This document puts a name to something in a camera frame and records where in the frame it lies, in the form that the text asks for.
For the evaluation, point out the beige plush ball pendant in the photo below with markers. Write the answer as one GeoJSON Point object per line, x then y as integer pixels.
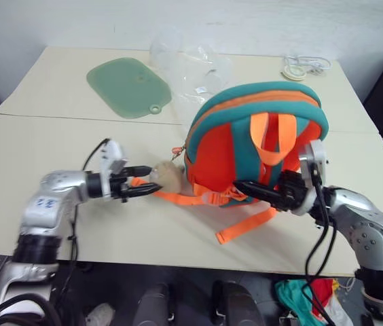
{"type": "Point", "coordinates": [167, 176]}

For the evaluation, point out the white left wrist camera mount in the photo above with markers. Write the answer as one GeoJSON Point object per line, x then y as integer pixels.
{"type": "Point", "coordinates": [110, 153]}

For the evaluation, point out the orange and teal backpack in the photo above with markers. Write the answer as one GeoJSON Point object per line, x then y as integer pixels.
{"type": "Point", "coordinates": [239, 156]}

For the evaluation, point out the colourful cloth bundle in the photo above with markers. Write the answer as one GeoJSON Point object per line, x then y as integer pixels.
{"type": "Point", "coordinates": [293, 299]}

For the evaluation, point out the white crumpled object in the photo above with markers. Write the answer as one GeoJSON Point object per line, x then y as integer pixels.
{"type": "Point", "coordinates": [101, 314]}

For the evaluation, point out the green cutting mat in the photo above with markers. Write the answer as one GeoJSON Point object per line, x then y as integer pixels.
{"type": "Point", "coordinates": [127, 85]}

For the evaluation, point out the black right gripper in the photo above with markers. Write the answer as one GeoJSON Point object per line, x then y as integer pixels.
{"type": "Point", "coordinates": [291, 192]}

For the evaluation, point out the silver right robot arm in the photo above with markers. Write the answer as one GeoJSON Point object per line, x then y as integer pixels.
{"type": "Point", "coordinates": [364, 220]}

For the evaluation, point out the clear plastic cup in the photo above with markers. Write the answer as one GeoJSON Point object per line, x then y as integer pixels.
{"type": "Point", "coordinates": [164, 51]}

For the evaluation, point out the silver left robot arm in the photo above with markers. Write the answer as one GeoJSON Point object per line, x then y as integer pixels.
{"type": "Point", "coordinates": [59, 190]}

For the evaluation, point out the white round tape roll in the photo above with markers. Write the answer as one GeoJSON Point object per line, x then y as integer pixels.
{"type": "Point", "coordinates": [294, 72]}

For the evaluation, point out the crumpled clear plastic bag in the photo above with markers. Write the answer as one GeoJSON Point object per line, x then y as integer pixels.
{"type": "Point", "coordinates": [205, 71]}

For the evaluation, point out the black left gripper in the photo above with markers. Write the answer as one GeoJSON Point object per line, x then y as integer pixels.
{"type": "Point", "coordinates": [120, 188]}

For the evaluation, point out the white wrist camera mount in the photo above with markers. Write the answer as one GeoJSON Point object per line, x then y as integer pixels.
{"type": "Point", "coordinates": [110, 153]}
{"type": "Point", "coordinates": [317, 159]}

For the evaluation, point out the dark rounded shape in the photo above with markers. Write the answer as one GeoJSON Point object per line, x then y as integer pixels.
{"type": "Point", "coordinates": [235, 302]}
{"type": "Point", "coordinates": [157, 302]}

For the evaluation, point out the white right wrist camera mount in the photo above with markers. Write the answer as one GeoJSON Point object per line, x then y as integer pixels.
{"type": "Point", "coordinates": [317, 159]}

